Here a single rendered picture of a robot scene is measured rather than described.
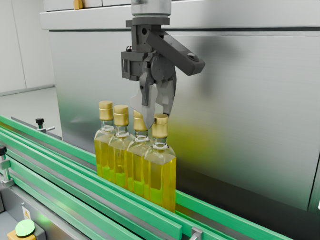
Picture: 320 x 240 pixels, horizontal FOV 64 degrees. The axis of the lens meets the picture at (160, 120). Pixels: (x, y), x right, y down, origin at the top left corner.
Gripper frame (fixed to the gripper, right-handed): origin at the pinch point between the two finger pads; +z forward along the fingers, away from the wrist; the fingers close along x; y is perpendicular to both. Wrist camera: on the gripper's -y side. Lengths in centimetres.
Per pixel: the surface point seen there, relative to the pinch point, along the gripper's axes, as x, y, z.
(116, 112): 1.6, 11.5, 0.0
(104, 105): 0.9, 16.5, -0.4
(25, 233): 19.7, 28.6, 31.5
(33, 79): -260, 584, 90
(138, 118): 0.9, 5.2, 0.4
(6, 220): 17, 50, 40
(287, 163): -12.3, -23.2, 7.8
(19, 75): -229, 584, 75
